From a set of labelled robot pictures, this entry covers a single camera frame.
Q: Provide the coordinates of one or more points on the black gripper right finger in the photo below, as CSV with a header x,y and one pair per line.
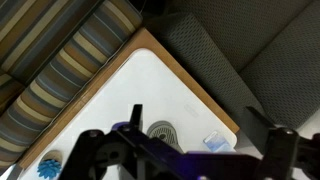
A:
x,y
263,131

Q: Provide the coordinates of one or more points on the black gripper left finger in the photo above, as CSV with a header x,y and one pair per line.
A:
x,y
136,116

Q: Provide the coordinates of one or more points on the gray Keurig coffee maker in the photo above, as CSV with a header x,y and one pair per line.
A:
x,y
164,132

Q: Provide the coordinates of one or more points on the wooden table with white top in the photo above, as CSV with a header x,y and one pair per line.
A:
x,y
146,86

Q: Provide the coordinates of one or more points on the blue tissue pack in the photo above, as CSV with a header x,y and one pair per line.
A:
x,y
216,142

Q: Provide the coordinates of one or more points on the gray fabric couch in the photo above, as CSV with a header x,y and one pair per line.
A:
x,y
253,53

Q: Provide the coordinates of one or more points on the striped seat cushion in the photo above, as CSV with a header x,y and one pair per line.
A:
x,y
31,30
71,63

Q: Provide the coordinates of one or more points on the blue succulent in pot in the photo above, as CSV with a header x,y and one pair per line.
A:
x,y
49,168

